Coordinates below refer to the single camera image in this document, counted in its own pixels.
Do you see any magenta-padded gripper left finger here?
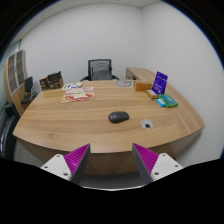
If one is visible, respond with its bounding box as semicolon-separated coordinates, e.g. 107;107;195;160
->
40;143;92;185

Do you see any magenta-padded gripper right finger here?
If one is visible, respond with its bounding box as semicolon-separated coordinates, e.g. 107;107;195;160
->
132;143;184;184

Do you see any black computer mouse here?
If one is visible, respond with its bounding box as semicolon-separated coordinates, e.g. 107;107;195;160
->
108;110;130;124

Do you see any pink cartoon print mouse pad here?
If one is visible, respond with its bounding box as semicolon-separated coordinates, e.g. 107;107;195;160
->
60;86;96;104

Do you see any small blue box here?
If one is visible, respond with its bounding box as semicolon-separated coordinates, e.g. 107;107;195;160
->
155;97;167;108

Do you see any green flat box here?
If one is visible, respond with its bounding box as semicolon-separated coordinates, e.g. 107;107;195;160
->
159;94;179;109

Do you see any small tan box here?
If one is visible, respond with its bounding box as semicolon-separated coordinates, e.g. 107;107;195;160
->
145;89;160;100

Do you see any orange box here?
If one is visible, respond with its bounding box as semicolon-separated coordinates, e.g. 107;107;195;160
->
134;81;153;92

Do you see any white sticker sheet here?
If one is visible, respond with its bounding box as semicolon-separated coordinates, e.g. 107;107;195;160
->
61;82;83;91

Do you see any large black leather chair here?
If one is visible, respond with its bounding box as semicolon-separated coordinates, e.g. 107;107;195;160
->
0;102;21;159

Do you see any large brown cardboard box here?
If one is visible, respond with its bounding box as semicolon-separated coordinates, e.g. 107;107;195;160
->
48;77;64;90

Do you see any purple standing card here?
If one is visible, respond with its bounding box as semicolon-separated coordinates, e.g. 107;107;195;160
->
151;70;169;95

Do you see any clear bag with round print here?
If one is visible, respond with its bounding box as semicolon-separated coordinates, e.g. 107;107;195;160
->
114;79;135;89

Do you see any small brown cardboard box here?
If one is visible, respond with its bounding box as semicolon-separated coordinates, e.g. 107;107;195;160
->
39;77;50;91

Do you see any black carton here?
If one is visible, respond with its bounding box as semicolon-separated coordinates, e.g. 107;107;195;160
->
47;70;62;83

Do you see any wooden side desk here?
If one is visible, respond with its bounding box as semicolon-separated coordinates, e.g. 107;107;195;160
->
125;67;158;83

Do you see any small black chair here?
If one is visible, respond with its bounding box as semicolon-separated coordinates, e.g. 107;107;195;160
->
20;76;38;104

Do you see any grey backpack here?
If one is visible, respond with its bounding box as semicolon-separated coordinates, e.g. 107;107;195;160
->
91;63;111;81

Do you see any black mesh office chair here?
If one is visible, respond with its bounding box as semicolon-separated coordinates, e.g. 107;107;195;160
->
79;58;120;82

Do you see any wooden shelf unit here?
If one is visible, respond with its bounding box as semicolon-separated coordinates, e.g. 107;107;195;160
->
3;49;34;116

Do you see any white desk cable grommet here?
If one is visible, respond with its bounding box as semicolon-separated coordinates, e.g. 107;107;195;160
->
140;118;154;130

